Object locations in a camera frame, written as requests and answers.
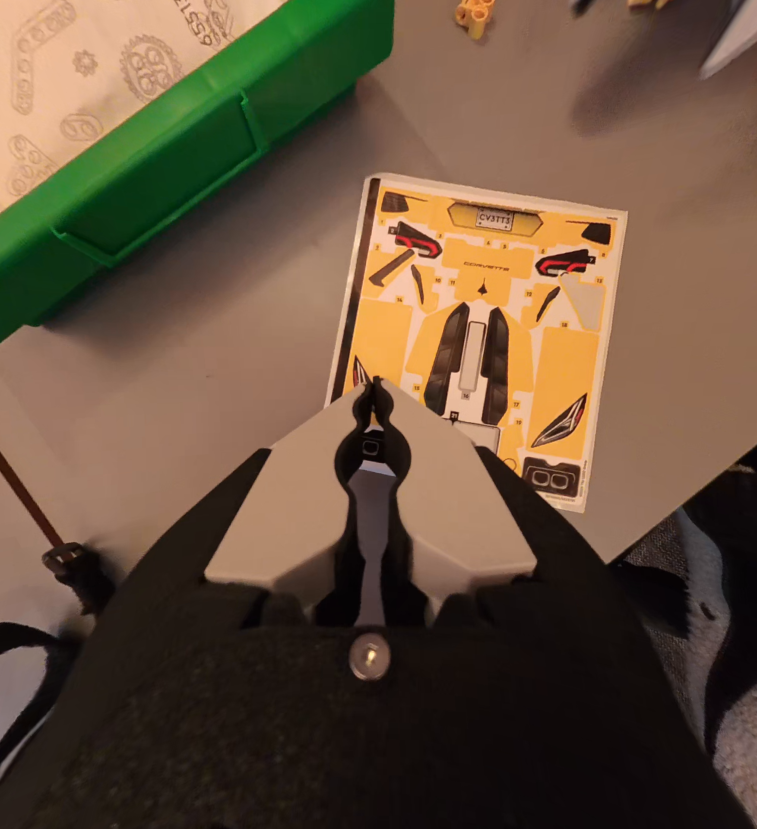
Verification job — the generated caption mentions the green storage bin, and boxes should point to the green storage bin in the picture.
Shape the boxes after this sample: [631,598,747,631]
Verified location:
[0,0,396,357]

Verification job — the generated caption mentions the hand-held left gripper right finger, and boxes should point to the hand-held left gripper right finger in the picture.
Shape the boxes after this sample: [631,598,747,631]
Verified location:
[378,377,538,613]

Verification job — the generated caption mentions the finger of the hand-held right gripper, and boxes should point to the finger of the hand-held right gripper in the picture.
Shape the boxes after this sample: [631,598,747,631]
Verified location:
[699,0,757,80]

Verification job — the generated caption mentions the scattered yellow toy pieces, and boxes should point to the scattered yellow toy pieces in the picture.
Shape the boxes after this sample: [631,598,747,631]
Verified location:
[453,0,757,63]

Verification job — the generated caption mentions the colourful printed leaflet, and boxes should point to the colourful printed leaflet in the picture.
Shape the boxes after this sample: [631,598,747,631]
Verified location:
[328,172,630,514]

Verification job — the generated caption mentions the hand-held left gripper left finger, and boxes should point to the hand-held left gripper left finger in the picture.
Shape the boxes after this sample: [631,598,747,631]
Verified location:
[205,382,374,610]

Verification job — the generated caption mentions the white paper stack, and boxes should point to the white paper stack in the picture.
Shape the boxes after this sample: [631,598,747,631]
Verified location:
[0,0,301,237]

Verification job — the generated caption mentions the black elastic strap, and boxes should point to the black elastic strap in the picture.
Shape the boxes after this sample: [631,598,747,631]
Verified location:
[0,543,120,829]

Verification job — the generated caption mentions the black white fuzzy cloth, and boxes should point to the black white fuzzy cloth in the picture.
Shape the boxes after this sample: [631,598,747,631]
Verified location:
[611,447,757,829]

